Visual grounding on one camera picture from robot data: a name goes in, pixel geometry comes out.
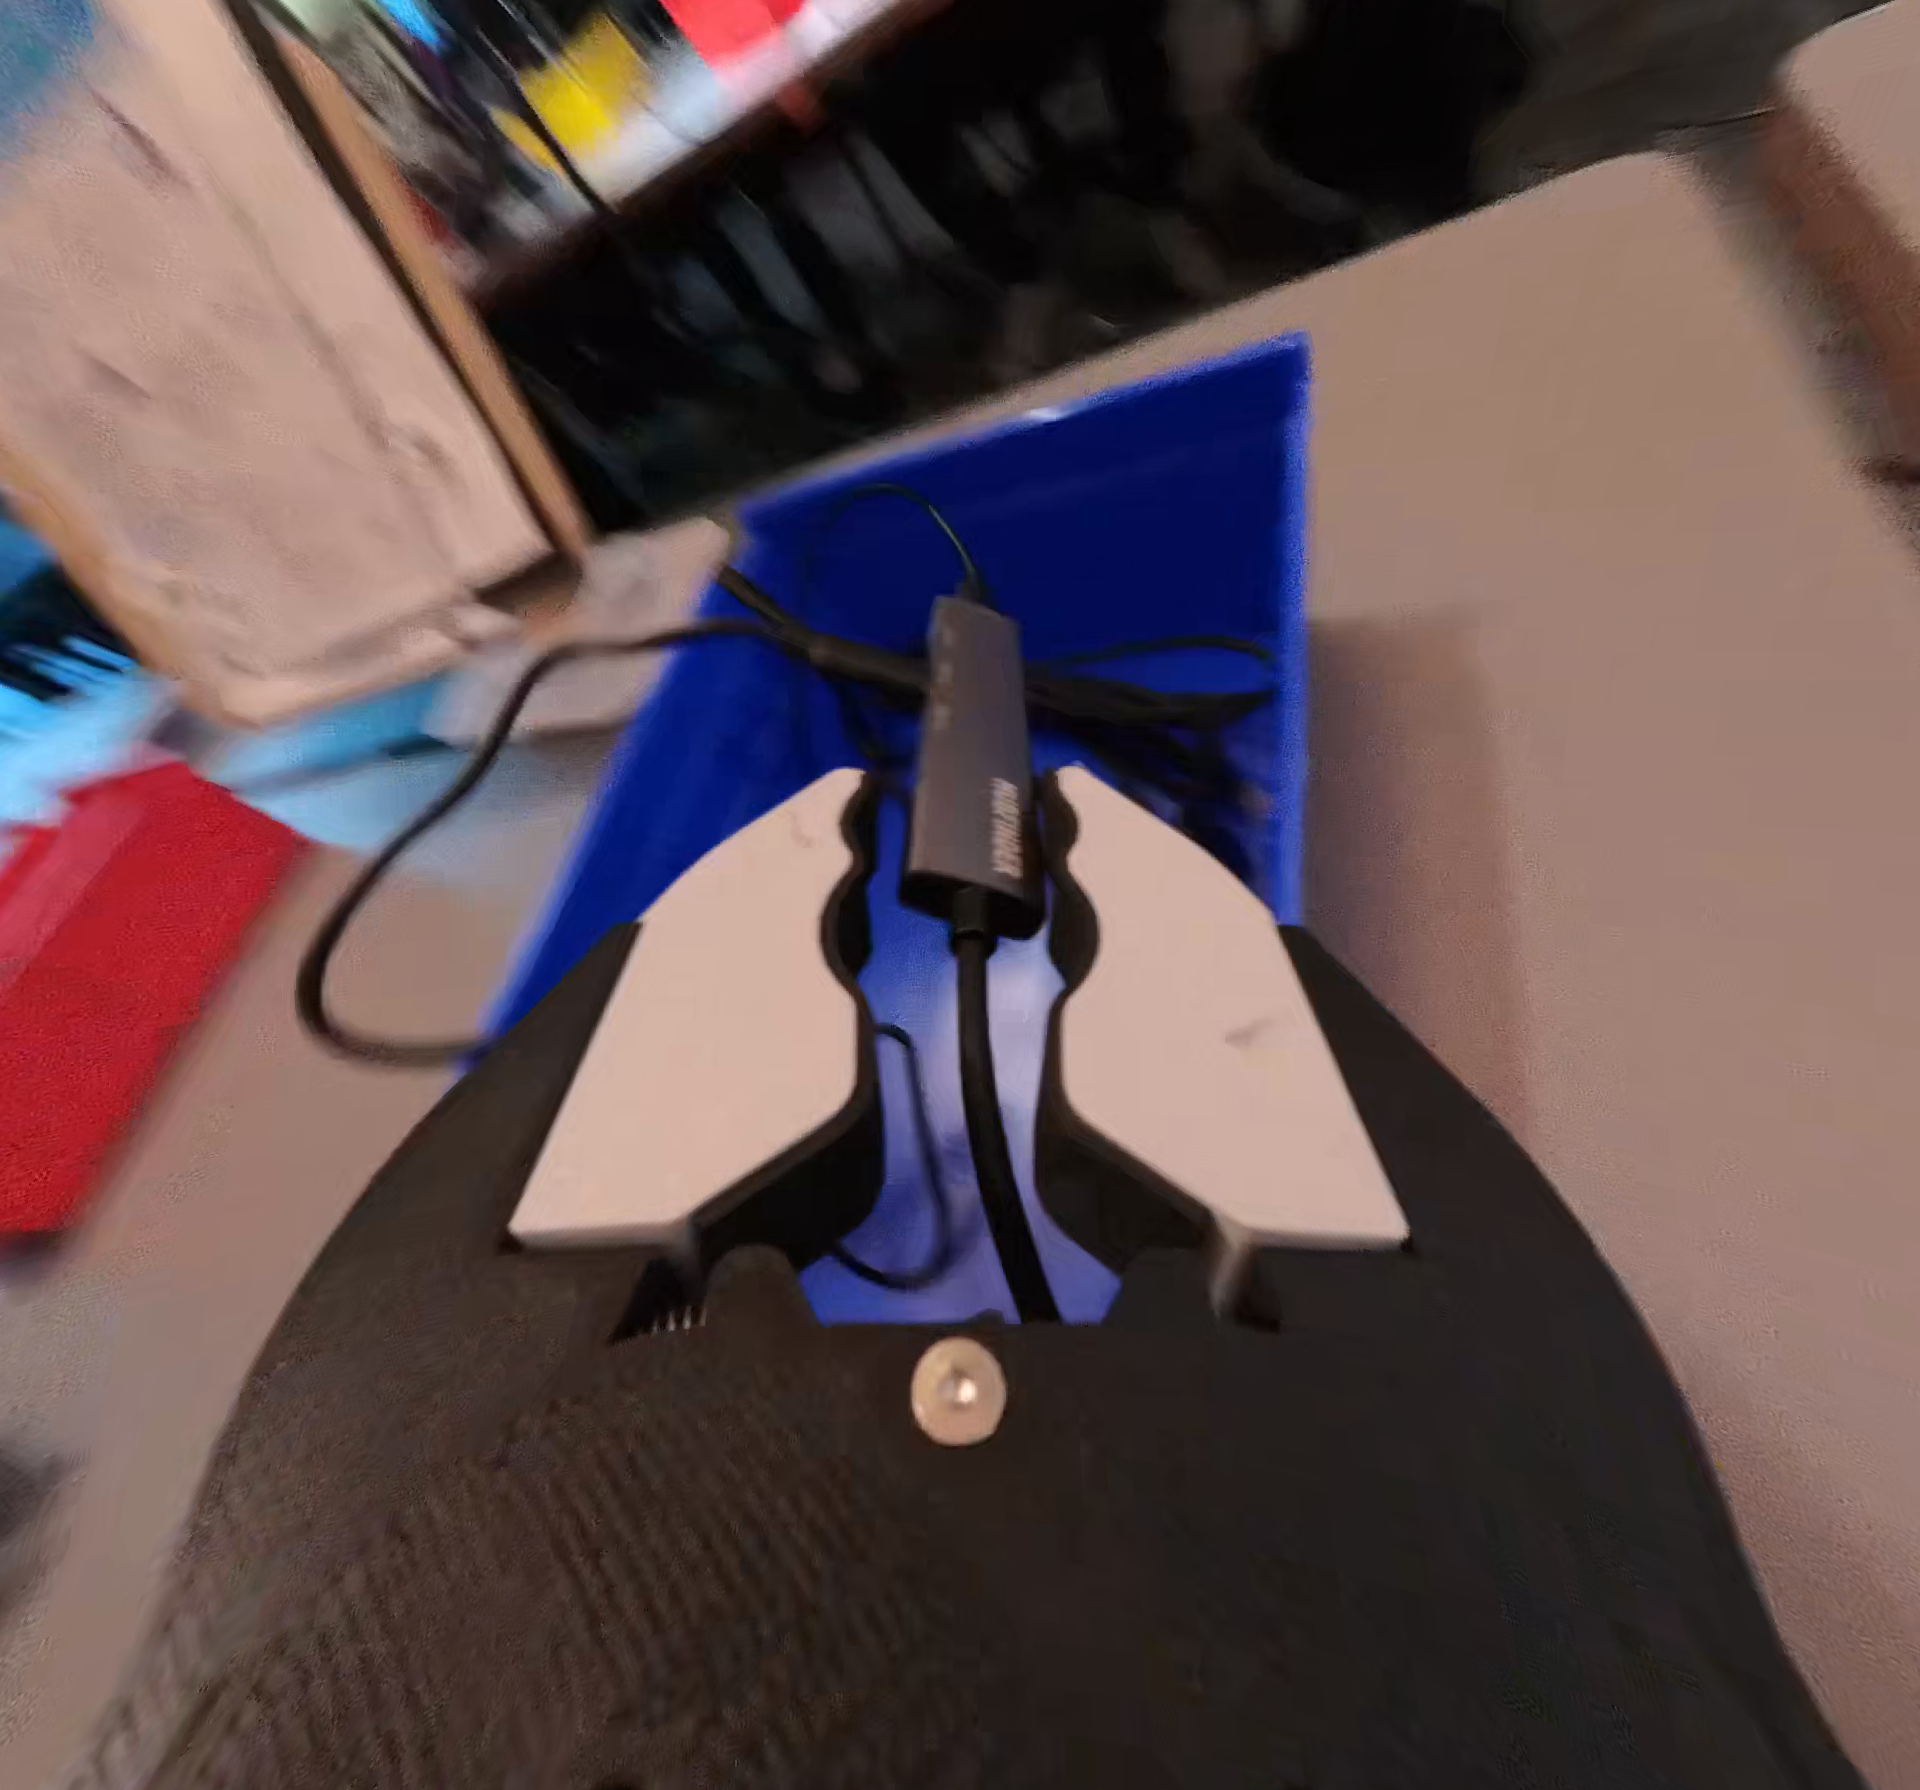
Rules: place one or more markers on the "grey USB hub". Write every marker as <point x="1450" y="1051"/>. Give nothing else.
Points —
<point x="972" y="770"/>

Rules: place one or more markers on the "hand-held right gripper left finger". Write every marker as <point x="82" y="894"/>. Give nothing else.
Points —
<point x="706" y="1041"/>

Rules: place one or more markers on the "blue plastic bin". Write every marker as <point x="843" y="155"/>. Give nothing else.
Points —
<point x="1140" y="517"/>

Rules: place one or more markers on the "yellow box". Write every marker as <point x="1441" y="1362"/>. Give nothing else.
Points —
<point x="577" y="96"/>

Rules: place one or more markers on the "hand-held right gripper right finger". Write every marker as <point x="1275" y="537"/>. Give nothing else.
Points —
<point x="1214" y="1054"/>

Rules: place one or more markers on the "light blue object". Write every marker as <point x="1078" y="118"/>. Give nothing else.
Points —
<point x="89" y="755"/>

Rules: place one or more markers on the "grey desk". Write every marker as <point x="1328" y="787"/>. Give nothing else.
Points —
<point x="1575" y="619"/>

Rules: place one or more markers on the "wooden shelf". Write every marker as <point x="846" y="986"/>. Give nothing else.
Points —
<point x="900" y="22"/>

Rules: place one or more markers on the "red plastic bin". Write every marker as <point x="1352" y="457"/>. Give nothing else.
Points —
<point x="120" y="994"/>

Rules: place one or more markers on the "cardboard box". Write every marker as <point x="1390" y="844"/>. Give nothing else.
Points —
<point x="481" y="380"/>

